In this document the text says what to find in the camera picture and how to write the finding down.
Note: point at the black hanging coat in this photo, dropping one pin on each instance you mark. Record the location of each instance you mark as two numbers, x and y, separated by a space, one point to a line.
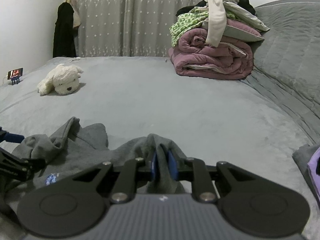
63 43

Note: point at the grey star curtain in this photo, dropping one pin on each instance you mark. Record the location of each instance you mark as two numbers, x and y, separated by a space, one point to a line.
126 27

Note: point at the white plush dog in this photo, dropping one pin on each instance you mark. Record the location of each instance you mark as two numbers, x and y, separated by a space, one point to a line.
62 79

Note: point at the folded mauve quilt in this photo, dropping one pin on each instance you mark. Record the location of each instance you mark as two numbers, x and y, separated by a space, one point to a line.
232 59

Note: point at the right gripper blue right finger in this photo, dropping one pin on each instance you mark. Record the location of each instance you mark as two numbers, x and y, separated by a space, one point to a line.
172 165

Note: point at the purple cloth item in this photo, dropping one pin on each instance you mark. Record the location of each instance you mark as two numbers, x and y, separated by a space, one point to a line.
313 170

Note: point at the cream white garment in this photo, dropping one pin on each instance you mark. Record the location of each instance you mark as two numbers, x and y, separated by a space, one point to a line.
217 19

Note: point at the green patterned garment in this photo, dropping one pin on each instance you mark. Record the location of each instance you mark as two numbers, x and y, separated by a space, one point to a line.
187 21

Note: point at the grey bed sheet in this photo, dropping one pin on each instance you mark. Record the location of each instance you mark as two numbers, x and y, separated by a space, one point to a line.
137 96

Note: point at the grey t-shirt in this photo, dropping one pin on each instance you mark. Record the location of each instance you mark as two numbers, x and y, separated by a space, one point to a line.
73 148

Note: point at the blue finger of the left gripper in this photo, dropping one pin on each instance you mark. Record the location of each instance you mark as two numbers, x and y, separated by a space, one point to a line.
10 137

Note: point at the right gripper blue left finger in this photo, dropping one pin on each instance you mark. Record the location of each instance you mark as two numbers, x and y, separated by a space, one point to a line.
153 165

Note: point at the grey quilted headboard cover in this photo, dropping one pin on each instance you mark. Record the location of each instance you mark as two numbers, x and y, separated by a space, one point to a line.
287 61

